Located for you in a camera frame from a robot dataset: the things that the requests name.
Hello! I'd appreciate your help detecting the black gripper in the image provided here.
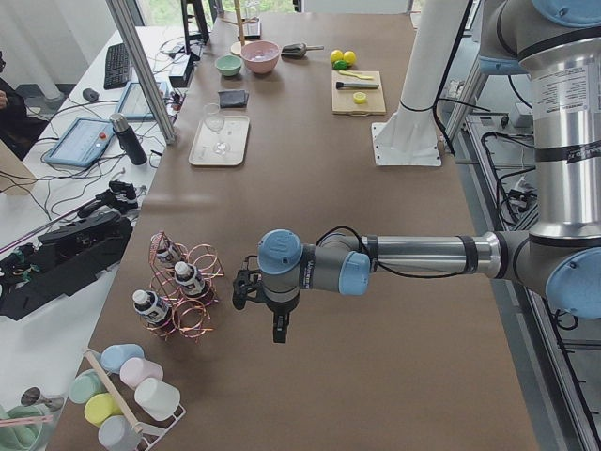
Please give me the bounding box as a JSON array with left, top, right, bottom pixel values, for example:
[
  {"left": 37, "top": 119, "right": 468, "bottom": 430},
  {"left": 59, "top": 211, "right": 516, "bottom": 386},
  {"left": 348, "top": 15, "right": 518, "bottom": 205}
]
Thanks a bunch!
[{"left": 267, "top": 296, "right": 298, "bottom": 343}]

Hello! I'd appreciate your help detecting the tea bottle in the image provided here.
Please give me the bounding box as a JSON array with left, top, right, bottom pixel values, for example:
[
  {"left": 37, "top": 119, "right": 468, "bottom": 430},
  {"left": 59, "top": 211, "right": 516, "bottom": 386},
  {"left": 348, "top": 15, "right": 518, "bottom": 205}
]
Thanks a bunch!
[
  {"left": 156, "top": 240, "right": 182, "bottom": 269},
  {"left": 132, "top": 289, "right": 173, "bottom": 328},
  {"left": 174, "top": 261, "right": 210, "bottom": 299}
]

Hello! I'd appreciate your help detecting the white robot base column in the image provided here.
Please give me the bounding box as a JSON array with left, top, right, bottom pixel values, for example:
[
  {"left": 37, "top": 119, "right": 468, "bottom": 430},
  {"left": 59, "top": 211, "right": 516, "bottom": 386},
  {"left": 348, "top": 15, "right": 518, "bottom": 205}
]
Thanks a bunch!
[{"left": 372, "top": 1, "right": 472, "bottom": 167}]

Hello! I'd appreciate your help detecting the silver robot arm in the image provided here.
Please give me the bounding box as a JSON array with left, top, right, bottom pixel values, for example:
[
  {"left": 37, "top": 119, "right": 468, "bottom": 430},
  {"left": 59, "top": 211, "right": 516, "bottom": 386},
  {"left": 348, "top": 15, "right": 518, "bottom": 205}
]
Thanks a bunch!
[{"left": 256, "top": 1, "right": 600, "bottom": 343}]

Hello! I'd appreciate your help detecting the white cup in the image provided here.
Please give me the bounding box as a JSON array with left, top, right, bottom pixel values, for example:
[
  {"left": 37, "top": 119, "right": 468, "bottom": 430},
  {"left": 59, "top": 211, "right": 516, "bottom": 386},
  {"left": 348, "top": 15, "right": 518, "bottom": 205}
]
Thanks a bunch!
[{"left": 134, "top": 378, "right": 181, "bottom": 421}]

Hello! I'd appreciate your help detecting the pink cup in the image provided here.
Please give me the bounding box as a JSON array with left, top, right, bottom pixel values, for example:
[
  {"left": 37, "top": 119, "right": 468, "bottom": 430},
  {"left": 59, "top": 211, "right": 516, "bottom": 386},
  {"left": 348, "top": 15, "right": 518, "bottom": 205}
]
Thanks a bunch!
[{"left": 119, "top": 357, "right": 164, "bottom": 389}]

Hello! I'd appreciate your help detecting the blue cup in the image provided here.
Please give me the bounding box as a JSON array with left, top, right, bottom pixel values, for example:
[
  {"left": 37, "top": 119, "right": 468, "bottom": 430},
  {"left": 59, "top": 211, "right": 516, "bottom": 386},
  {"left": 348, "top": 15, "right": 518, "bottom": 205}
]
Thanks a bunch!
[{"left": 100, "top": 344, "right": 145, "bottom": 374}]

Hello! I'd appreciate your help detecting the beige serving tray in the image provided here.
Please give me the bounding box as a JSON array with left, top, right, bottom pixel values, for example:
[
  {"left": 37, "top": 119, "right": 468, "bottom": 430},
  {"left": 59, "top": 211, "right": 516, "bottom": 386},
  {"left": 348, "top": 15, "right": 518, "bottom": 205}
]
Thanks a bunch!
[{"left": 188, "top": 116, "right": 250, "bottom": 166}]

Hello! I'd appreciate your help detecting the grey cup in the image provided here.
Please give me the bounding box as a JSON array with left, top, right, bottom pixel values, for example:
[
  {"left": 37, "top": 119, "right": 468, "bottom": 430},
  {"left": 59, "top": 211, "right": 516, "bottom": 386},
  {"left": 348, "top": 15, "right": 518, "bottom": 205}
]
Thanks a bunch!
[{"left": 98, "top": 415, "right": 142, "bottom": 451}]

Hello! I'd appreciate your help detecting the yellow cup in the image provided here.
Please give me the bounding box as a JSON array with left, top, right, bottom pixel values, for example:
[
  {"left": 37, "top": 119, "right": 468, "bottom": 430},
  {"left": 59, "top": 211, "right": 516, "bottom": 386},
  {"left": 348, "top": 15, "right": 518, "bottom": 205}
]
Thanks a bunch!
[{"left": 84, "top": 393, "right": 122, "bottom": 428}]

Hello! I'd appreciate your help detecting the green cup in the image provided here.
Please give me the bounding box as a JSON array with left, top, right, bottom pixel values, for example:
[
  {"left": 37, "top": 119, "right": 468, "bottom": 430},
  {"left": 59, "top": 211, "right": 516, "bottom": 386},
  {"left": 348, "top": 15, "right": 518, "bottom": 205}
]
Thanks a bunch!
[{"left": 69, "top": 369, "right": 107, "bottom": 404}]

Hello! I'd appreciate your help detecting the wine glass on tray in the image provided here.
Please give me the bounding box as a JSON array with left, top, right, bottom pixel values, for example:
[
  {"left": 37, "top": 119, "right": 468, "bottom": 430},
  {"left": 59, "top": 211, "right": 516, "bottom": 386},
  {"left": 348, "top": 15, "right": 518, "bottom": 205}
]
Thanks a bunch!
[{"left": 204, "top": 103, "right": 230, "bottom": 155}]

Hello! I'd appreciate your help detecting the black thermos bottle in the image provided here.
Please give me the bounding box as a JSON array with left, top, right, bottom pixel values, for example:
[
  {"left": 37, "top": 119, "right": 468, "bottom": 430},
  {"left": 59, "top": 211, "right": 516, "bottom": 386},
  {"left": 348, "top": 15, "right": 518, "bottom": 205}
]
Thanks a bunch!
[{"left": 109, "top": 113, "right": 147, "bottom": 165}]

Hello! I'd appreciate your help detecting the half lemon slice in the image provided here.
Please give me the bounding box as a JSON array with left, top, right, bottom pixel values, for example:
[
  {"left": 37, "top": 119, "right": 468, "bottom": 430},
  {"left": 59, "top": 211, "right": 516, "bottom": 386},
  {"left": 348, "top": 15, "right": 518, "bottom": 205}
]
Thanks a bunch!
[{"left": 352, "top": 92, "right": 367, "bottom": 104}]

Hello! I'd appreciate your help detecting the wooden cutting board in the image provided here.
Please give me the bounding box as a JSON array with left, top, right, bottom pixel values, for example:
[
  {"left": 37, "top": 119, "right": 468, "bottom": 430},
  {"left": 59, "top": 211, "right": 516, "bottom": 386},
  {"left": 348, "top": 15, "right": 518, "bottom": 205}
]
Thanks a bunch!
[{"left": 331, "top": 70, "right": 386, "bottom": 116}]

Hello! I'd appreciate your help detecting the yellow small peeler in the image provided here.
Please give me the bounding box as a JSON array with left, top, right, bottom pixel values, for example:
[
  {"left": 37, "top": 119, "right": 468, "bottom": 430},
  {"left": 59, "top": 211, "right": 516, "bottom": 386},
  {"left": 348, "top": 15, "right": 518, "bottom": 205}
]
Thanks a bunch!
[{"left": 338, "top": 70, "right": 375, "bottom": 80}]

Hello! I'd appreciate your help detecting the green bowl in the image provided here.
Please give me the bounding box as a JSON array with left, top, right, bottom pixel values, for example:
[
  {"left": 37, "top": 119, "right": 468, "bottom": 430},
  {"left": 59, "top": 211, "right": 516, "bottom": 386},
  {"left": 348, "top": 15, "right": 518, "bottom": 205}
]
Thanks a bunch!
[{"left": 215, "top": 54, "right": 242, "bottom": 77}]

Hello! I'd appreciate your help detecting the far blue teach pendant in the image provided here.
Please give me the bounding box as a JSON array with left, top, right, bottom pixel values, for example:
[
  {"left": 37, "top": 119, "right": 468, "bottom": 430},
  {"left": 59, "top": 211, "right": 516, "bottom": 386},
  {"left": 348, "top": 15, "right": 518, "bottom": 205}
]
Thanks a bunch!
[{"left": 115, "top": 81, "right": 154, "bottom": 121}]

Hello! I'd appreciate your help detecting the blue teach pendant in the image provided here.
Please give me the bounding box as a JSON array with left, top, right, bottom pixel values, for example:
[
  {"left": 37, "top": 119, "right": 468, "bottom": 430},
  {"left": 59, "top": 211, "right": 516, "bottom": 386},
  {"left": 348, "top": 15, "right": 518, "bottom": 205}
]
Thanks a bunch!
[
  {"left": 115, "top": 81, "right": 154, "bottom": 121},
  {"left": 42, "top": 117, "right": 115, "bottom": 168}
]

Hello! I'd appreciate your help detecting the green lime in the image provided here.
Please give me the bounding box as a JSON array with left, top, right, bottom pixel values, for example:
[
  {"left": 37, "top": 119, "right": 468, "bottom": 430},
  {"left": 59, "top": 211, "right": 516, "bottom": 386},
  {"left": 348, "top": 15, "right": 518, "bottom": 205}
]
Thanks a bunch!
[{"left": 332, "top": 60, "right": 348, "bottom": 70}]

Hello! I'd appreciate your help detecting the pink bowl with ice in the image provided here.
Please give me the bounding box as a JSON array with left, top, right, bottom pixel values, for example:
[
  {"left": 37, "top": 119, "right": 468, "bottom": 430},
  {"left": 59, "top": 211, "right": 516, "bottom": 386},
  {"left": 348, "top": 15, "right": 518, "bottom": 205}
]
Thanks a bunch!
[{"left": 240, "top": 40, "right": 281, "bottom": 74}]

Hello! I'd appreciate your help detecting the metal jigger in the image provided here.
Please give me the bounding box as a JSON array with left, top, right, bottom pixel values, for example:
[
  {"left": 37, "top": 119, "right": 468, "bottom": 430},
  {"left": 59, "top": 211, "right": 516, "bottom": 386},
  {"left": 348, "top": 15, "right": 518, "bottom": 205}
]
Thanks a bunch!
[{"left": 21, "top": 387, "right": 65, "bottom": 412}]

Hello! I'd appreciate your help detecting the near blue teach pendant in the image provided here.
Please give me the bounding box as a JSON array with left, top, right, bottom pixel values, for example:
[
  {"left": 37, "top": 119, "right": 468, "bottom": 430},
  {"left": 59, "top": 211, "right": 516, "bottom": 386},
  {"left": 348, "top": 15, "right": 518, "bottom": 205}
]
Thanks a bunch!
[{"left": 42, "top": 117, "right": 115, "bottom": 168}]

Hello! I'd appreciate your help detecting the metal ice scoop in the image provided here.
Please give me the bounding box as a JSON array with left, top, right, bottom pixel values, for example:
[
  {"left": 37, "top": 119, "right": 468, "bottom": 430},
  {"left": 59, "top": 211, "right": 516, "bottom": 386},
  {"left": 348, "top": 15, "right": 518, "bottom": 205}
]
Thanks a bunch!
[{"left": 281, "top": 43, "right": 324, "bottom": 59}]

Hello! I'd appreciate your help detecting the yellow lemon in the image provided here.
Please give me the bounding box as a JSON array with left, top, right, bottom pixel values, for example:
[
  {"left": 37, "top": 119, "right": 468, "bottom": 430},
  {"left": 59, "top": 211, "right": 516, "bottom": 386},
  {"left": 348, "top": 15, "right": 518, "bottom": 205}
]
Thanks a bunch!
[
  {"left": 343, "top": 51, "right": 357, "bottom": 66},
  {"left": 330, "top": 49, "right": 344, "bottom": 65}
]

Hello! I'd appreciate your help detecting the green plastic container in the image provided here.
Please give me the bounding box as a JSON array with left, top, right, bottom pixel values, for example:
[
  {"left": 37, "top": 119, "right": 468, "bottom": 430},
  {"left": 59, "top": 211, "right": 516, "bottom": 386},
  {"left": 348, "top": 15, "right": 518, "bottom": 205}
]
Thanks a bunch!
[{"left": 1, "top": 405, "right": 56, "bottom": 450}]

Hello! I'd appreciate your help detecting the computer mouse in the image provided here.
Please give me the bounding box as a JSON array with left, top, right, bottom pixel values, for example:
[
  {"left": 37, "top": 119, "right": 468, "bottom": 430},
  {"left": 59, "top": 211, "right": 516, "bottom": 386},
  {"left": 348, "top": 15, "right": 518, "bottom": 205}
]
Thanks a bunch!
[{"left": 82, "top": 88, "right": 100, "bottom": 103}]

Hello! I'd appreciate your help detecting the black keyboard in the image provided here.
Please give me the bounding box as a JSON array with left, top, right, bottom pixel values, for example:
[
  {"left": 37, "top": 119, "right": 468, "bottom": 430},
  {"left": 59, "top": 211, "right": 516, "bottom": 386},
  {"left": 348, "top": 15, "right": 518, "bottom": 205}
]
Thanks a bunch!
[{"left": 103, "top": 43, "right": 131, "bottom": 89}]

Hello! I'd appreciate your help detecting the wooden glass tree stand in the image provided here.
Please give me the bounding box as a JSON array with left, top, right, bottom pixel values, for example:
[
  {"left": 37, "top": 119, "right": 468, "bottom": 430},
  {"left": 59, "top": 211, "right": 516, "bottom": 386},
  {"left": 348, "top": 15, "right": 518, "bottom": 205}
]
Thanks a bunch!
[{"left": 220, "top": 0, "right": 261, "bottom": 56}]

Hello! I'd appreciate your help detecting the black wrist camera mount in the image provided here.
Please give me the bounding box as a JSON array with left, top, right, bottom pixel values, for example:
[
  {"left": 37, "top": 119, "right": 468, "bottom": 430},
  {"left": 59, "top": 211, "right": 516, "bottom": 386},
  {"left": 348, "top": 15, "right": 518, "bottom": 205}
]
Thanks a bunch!
[{"left": 232, "top": 255, "right": 265, "bottom": 310}]

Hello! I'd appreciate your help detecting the copper wire bottle rack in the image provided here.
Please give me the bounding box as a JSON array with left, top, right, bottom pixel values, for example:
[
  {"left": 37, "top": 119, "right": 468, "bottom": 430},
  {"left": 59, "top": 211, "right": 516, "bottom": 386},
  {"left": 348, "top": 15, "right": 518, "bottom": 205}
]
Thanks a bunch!
[{"left": 146, "top": 231, "right": 224, "bottom": 341}]

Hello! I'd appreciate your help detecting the black handled knife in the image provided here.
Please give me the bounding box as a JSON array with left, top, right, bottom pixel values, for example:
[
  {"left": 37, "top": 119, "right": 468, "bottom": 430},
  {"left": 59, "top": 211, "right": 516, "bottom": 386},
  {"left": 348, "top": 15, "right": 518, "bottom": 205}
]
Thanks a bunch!
[{"left": 335, "top": 81, "right": 379, "bottom": 90}]

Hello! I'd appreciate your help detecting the aluminium frame post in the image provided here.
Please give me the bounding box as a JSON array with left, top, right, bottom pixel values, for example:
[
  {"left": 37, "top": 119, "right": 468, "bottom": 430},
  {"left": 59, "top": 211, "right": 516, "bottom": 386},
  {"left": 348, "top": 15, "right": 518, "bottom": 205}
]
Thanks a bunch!
[{"left": 106, "top": 0, "right": 177, "bottom": 145}]

